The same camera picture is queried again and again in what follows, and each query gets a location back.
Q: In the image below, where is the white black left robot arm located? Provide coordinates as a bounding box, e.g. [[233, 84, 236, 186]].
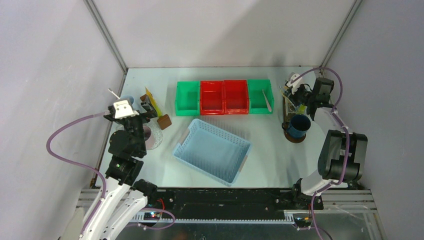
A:
[[79, 100, 158, 240]]

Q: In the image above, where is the clear glass rectangular container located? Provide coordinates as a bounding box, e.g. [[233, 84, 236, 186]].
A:
[[282, 95, 300, 117]]

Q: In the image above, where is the light blue plastic basket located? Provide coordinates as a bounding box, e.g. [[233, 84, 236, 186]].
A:
[[172, 118, 253, 187]]

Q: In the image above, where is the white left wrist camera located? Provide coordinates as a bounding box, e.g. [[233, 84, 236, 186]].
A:
[[108, 99, 140, 120]]

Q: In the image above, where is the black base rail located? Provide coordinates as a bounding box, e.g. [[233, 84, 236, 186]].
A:
[[147, 187, 311, 221]]

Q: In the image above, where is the red plastic bin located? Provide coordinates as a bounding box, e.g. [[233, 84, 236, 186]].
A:
[[199, 79, 250, 116]]

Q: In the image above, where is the dark blue ceramic mug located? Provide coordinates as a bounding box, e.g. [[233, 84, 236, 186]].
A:
[[282, 114, 312, 140]]

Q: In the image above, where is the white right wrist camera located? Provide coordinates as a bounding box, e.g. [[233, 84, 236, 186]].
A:
[[284, 72, 304, 94]]

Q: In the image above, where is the brown oval wooden tray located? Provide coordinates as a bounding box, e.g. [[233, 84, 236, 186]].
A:
[[281, 110, 307, 144]]

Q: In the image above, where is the green bin with toothpaste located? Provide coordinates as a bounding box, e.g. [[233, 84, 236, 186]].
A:
[[175, 81, 200, 116]]

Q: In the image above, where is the glass jar with brown lid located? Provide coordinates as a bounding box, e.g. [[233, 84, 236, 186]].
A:
[[156, 114, 172, 130]]

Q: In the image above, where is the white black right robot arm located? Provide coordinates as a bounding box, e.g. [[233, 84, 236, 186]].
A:
[[283, 73, 368, 209]]

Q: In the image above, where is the pink ceramic mug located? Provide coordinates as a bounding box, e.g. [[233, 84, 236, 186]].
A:
[[143, 125, 155, 148]]

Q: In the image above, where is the green bin with toothbrushes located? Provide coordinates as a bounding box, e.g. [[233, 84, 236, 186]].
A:
[[247, 79, 274, 115]]

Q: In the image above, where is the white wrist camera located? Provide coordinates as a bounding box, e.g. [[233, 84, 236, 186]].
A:
[[108, 99, 140, 120], [284, 72, 304, 94]]

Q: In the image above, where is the clear textured glass tray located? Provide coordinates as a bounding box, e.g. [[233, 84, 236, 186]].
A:
[[143, 117, 163, 150]]

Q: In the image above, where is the light blue ceramic mug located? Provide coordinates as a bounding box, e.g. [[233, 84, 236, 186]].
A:
[[120, 95, 135, 106]]

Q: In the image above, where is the lime green toothpaste tube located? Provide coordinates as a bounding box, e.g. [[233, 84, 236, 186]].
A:
[[297, 104, 307, 114]]

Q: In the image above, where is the yellow toothpaste tube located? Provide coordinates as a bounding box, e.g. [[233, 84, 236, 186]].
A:
[[145, 87, 158, 107]]

